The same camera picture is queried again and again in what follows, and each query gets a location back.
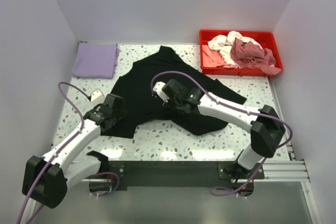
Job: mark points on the dusty rose crumpled t shirt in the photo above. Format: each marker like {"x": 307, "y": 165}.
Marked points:
{"x": 251, "y": 56}

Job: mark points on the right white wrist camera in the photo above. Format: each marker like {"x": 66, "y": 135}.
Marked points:
{"x": 158, "y": 91}

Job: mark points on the red plastic bin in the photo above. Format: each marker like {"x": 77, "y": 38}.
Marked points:
{"x": 265, "y": 39}

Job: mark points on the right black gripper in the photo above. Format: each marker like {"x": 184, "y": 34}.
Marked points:
{"x": 180, "y": 110}

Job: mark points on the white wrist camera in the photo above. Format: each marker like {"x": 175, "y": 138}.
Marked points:
{"x": 158, "y": 91}
{"x": 97, "y": 96}

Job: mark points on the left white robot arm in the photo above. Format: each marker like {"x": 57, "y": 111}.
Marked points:
{"x": 48, "y": 178}

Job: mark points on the folded lavender t shirt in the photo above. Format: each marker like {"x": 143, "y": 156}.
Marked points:
{"x": 96, "y": 61}

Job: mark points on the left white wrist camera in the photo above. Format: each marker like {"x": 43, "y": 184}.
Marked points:
{"x": 97, "y": 96}

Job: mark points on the black t shirt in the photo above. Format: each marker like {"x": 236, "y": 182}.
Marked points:
{"x": 142, "y": 105}

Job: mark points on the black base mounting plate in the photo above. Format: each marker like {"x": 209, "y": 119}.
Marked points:
{"x": 175, "y": 174}

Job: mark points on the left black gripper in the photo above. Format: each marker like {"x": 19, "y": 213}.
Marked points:
{"x": 119, "y": 114}

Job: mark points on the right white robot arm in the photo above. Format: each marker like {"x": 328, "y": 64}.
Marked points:
{"x": 266, "y": 132}

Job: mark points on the salmon pink t shirt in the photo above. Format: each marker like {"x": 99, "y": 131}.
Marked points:
{"x": 211, "y": 58}

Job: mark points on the white crumpled t shirt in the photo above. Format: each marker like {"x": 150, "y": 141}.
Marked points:
{"x": 223, "y": 45}

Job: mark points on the aluminium extrusion rail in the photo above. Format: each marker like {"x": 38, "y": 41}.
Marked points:
{"x": 293, "y": 170}

